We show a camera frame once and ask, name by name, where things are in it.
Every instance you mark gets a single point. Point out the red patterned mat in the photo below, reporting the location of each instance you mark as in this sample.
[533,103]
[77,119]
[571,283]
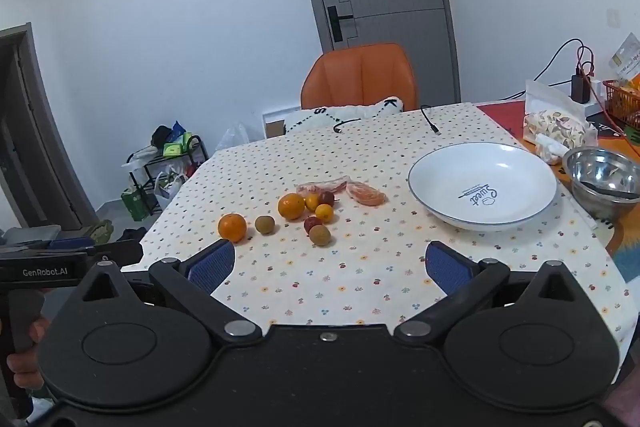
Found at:
[505,114]

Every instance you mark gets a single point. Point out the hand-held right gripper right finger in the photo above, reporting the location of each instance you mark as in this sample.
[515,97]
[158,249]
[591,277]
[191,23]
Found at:
[447,267]

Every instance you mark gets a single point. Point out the long peeled pomelo segment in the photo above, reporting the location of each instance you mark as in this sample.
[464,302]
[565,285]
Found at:
[320,185]

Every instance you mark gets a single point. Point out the red jujube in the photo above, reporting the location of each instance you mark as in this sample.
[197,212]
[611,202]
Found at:
[312,223]
[328,197]

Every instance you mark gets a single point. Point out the white wall socket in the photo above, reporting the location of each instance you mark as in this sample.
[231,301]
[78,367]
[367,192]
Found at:
[613,17]

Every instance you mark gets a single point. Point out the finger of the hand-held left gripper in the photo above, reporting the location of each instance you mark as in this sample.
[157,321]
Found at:
[70,243]
[117,253]

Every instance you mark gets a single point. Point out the white printed package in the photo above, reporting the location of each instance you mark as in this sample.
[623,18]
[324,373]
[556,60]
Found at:
[625,57]

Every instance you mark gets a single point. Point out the floral tablecloth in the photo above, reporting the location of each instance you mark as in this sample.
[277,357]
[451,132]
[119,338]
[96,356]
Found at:
[350,272]

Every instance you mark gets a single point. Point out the green packet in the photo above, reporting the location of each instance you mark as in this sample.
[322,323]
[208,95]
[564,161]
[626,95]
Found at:
[175,149]

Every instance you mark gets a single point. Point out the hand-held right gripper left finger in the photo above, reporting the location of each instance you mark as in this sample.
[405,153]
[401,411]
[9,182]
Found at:
[212,264]

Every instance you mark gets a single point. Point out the steel bowl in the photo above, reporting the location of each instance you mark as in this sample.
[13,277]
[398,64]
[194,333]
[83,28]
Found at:
[600,202]

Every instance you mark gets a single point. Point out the black charger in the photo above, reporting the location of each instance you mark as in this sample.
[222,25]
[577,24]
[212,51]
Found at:
[580,89]

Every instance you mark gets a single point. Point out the large orange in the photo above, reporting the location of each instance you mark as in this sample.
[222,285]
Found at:
[232,227]
[291,206]

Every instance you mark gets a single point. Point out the black spoon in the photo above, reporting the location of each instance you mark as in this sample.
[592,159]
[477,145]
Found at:
[607,191]

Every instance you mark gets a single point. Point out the white plate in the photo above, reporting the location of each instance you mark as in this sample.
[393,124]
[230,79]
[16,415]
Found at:
[480,187]

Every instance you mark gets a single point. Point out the white shopping bag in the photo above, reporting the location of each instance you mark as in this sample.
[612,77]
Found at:
[167,189]

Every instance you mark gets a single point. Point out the small yellow kumquat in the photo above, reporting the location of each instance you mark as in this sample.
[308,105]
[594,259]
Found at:
[312,202]
[324,213]

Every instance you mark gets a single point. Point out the clear bag of nuts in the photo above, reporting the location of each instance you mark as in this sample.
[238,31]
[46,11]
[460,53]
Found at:
[557,127]

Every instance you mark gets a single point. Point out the orange chair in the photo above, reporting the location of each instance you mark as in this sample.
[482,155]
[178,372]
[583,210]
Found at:
[360,74]

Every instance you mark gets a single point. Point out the white power strip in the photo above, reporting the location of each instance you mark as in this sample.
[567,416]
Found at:
[597,99]

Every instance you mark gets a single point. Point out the clear plastic bag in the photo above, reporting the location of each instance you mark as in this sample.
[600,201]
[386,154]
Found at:
[232,139]

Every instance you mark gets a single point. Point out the white fluffy pillow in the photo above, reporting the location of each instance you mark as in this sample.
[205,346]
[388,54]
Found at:
[345,113]

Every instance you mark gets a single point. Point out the brown kiwi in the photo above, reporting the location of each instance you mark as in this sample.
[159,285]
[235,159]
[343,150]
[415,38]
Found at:
[320,235]
[264,224]

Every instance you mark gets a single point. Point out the black metal rack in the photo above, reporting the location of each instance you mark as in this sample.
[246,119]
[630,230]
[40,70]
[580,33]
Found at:
[145,172]

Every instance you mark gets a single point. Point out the person's left hand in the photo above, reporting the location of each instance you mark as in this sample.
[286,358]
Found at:
[25,369]

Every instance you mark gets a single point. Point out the orange plastic basket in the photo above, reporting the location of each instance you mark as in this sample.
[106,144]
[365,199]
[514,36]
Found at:
[620,104]

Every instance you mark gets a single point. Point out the short peeled pomelo segment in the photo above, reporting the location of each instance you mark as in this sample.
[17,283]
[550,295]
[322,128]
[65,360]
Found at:
[367,194]

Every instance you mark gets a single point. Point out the dark doorway frame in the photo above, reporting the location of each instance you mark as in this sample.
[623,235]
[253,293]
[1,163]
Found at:
[30,132]

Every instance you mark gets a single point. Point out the small clear snack bag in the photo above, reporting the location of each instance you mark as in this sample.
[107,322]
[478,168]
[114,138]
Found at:
[549,149]

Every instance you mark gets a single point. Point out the blue packet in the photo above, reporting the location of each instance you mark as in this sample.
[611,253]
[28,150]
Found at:
[179,128]

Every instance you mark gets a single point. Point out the black bag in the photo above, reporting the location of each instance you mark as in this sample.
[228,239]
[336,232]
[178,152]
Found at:
[161,136]

